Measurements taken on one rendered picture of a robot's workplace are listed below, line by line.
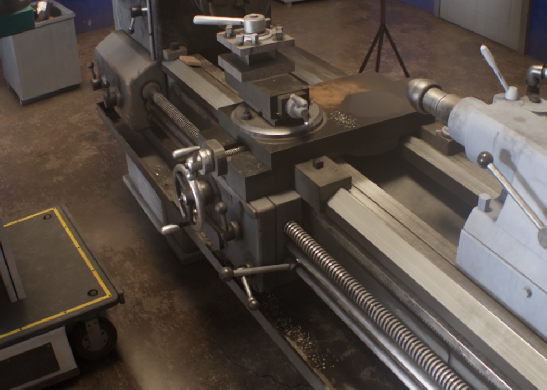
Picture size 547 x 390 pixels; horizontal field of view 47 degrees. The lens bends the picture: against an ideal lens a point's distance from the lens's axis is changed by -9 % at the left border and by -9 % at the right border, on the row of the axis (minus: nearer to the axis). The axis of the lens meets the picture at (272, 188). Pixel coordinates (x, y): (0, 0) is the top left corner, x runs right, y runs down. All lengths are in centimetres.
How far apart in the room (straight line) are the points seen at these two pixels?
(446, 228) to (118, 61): 159
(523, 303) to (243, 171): 81
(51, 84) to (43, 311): 259
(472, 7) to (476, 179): 399
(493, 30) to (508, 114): 414
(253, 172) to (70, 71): 303
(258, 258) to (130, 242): 130
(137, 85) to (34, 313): 99
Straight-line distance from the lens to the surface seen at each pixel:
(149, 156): 286
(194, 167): 180
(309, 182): 172
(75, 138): 405
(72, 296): 230
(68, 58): 461
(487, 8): 559
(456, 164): 187
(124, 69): 274
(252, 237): 181
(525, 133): 139
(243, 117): 184
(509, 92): 153
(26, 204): 349
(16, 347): 224
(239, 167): 177
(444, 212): 188
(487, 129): 142
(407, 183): 200
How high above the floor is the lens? 176
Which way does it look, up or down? 32 degrees down
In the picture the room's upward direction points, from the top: 2 degrees counter-clockwise
